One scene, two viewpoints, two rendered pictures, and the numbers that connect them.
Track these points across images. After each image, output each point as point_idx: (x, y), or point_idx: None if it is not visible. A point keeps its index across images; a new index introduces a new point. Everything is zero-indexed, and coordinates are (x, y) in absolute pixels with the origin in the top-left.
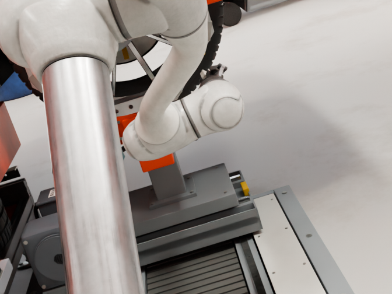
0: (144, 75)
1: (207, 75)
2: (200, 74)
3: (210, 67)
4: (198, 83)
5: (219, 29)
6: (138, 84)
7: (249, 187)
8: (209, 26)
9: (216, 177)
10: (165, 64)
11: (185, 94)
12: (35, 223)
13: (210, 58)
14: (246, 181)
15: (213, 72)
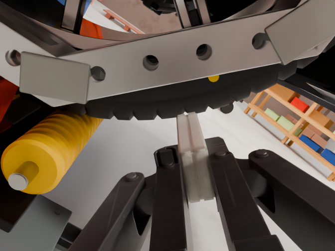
0: (84, 18)
1: (233, 189)
2: (180, 122)
3: (270, 159)
4: (140, 117)
5: (290, 67)
6: (51, 9)
7: (83, 226)
8: (328, 27)
9: (34, 239)
10: None
11: (96, 111)
12: None
13: (212, 100)
14: (89, 213)
15: (253, 184)
